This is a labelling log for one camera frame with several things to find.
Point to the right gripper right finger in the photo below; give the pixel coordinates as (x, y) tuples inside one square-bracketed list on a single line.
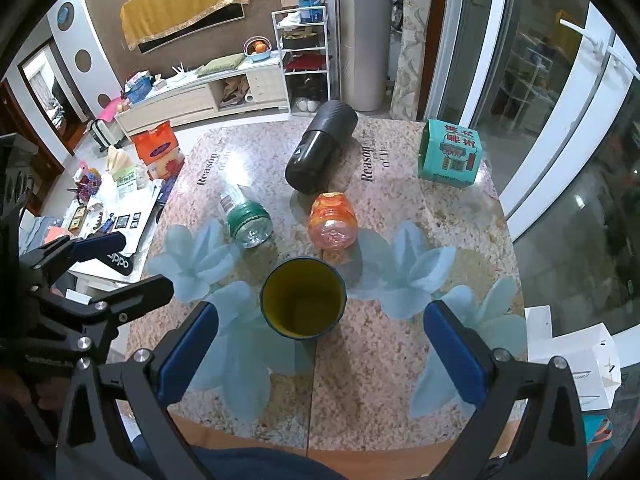
[(527, 422)]

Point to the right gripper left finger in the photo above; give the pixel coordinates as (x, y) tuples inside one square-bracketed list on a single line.
[(93, 442)]

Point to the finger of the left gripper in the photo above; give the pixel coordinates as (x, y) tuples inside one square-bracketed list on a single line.
[(63, 331), (45, 264)]

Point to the blue plastic cup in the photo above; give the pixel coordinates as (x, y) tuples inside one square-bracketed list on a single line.
[(303, 298)]

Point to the white paper box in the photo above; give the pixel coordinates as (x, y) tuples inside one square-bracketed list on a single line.
[(591, 354)]

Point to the white side table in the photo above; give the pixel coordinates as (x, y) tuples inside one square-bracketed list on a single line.
[(132, 214)]

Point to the orange snack bag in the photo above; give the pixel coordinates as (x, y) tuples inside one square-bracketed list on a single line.
[(159, 150)]

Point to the green clear plastic bottle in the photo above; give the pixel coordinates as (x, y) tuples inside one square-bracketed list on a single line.
[(249, 224)]

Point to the orange plastic jar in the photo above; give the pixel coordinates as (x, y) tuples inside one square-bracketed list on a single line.
[(332, 222)]

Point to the black cylindrical flask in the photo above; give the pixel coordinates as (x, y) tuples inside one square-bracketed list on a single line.
[(322, 145)]

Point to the green cushion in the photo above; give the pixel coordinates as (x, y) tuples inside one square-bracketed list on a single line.
[(217, 65)]

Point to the cream TV cabinet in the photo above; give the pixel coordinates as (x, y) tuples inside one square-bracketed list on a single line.
[(250, 87)]

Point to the teal hexagonal tin box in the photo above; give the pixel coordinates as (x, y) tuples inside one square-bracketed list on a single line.
[(449, 154)]

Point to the fruit bowl with oranges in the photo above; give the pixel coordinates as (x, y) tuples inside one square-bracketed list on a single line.
[(257, 48)]

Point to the white metal shelf rack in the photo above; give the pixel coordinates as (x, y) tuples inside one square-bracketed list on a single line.
[(303, 48)]

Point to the silver standing air conditioner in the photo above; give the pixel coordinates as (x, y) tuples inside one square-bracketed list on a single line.
[(364, 42)]

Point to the white sliding door frame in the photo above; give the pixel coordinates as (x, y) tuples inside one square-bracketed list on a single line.
[(541, 81)]

